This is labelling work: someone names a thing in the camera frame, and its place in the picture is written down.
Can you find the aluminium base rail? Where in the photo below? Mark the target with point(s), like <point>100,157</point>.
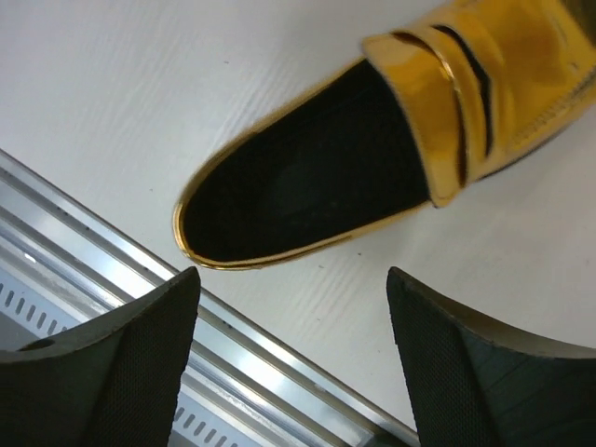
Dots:
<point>268,392</point>

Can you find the white slotted cable duct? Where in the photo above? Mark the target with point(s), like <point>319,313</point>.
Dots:
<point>34,316</point>

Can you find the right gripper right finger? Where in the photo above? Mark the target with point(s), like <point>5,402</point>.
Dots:
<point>474,380</point>

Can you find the gold loafer shoe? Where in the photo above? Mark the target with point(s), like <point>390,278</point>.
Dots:
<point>465,90</point>

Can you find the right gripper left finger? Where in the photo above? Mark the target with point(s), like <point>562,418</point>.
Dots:
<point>112,381</point>

